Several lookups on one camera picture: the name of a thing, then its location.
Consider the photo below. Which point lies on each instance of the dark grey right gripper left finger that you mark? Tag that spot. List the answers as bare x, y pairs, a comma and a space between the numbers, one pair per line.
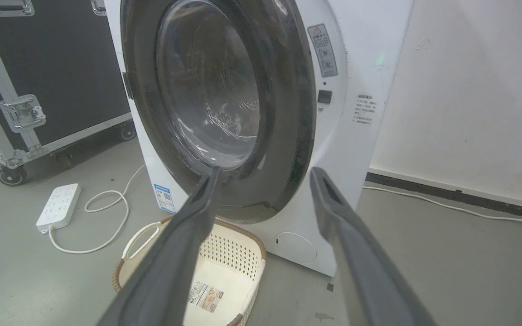
170, 267

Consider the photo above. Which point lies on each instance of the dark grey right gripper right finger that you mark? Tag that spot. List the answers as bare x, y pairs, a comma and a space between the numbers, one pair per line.
360, 267

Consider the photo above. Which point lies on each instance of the white front-load washing machine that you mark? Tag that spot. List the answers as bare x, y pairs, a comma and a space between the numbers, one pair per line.
360, 113

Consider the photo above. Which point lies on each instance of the round dark washing machine door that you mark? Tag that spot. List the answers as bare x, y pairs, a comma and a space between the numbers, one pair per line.
224, 90

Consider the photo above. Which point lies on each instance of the cream perforated laundry basket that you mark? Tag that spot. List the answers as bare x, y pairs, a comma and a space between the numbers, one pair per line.
229, 271

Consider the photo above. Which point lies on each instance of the black skirting board strip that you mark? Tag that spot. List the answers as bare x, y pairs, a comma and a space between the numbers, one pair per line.
460, 194

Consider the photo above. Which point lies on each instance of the black flight case on wheels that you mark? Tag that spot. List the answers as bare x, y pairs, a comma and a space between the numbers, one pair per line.
52, 72

